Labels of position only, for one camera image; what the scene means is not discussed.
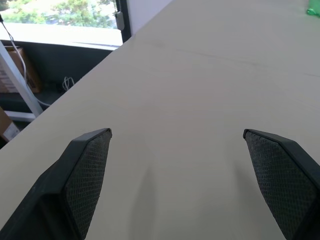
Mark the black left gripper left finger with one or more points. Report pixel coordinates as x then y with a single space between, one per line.
75 180

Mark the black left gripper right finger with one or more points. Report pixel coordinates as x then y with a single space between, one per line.
282 180

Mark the brown cardboard box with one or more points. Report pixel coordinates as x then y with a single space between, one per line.
28 72
7 127

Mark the white metal stand leg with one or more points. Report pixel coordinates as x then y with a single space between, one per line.
18 85

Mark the green plastic object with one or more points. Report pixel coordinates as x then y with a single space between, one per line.
314 9

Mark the black window frame post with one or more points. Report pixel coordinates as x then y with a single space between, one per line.
124 20

